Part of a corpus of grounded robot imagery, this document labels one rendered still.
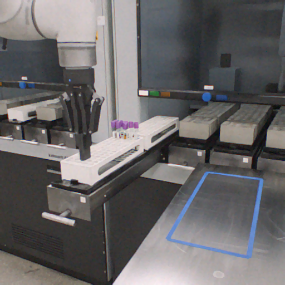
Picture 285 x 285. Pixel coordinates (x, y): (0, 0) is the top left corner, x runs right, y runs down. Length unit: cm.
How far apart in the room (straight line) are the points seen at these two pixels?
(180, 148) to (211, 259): 64
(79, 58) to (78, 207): 36
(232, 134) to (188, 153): 17
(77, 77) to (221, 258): 51
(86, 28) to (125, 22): 51
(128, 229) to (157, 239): 79
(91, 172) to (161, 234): 29
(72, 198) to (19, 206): 95
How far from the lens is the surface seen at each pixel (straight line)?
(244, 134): 116
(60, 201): 88
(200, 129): 119
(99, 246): 154
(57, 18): 80
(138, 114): 130
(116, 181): 90
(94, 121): 82
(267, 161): 109
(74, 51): 79
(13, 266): 203
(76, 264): 170
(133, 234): 140
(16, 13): 84
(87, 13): 79
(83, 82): 80
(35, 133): 153
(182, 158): 116
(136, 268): 55
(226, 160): 111
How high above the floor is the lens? 116
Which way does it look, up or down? 17 degrees down
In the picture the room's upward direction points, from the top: 1 degrees counter-clockwise
